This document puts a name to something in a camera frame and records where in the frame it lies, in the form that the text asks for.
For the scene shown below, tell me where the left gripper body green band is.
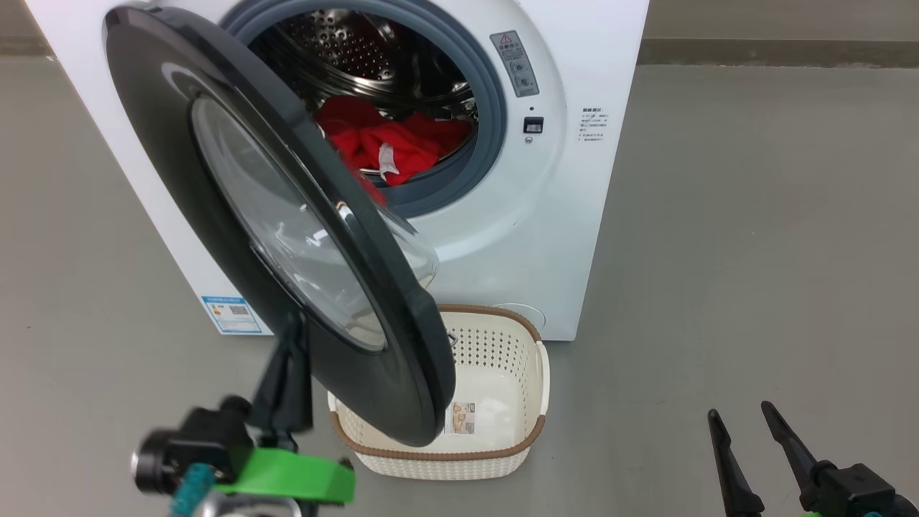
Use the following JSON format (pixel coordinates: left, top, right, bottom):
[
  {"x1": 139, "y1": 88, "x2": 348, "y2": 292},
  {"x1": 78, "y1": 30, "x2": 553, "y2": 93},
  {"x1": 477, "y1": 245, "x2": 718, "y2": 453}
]
[{"x1": 212, "y1": 447, "x2": 356, "y2": 507}]

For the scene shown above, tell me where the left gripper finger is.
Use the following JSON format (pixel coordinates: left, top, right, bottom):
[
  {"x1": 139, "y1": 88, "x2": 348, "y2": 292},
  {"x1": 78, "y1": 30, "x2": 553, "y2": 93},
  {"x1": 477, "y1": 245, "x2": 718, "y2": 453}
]
[{"x1": 251, "y1": 312, "x2": 313, "y2": 433}]

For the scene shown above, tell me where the dark round washer door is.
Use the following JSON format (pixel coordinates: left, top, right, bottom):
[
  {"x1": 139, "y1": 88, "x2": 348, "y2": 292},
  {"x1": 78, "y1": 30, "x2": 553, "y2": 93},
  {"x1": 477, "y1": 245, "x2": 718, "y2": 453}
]
[{"x1": 103, "y1": 4, "x2": 457, "y2": 448}]

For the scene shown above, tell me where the teal left camera connector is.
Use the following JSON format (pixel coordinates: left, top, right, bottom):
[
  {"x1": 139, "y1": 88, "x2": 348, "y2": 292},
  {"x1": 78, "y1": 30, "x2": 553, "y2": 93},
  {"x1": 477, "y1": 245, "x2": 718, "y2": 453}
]
[{"x1": 170, "y1": 463, "x2": 216, "y2": 517}]

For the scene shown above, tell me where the white front-load washing machine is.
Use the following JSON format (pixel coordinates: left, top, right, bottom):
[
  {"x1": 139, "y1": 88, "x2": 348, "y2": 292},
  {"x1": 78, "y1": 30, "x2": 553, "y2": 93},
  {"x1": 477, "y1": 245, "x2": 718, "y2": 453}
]
[{"x1": 25, "y1": 0, "x2": 650, "y2": 342}]

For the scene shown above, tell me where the grey warning label sticker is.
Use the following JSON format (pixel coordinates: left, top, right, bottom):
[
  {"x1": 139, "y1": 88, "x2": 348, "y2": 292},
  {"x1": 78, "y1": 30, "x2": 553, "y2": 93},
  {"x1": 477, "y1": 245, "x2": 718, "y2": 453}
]
[{"x1": 490, "y1": 31, "x2": 541, "y2": 98}]

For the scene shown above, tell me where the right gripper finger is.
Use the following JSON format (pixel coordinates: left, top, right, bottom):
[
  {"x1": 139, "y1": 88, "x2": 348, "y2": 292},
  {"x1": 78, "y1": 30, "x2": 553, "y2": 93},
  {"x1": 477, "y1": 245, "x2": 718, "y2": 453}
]
[
  {"x1": 707, "y1": 409, "x2": 765, "y2": 517},
  {"x1": 761, "y1": 401, "x2": 835, "y2": 507}
]

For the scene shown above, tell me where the cream perforated laundry basket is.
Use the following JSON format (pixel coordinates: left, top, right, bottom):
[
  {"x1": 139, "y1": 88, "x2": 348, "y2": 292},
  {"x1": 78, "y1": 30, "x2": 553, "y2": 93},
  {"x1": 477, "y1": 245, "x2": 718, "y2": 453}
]
[{"x1": 327, "y1": 304, "x2": 551, "y2": 480}]

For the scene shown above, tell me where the blue energy label sticker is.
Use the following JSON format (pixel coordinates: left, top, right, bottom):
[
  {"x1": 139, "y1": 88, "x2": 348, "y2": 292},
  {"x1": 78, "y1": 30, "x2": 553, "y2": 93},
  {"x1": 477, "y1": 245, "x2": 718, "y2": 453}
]
[{"x1": 201, "y1": 294, "x2": 263, "y2": 335}]

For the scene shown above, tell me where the red cloth garment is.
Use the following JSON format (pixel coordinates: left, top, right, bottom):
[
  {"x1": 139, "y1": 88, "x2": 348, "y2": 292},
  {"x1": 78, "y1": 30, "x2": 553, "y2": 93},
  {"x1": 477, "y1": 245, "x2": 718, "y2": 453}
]
[{"x1": 314, "y1": 96, "x2": 475, "y2": 207}]

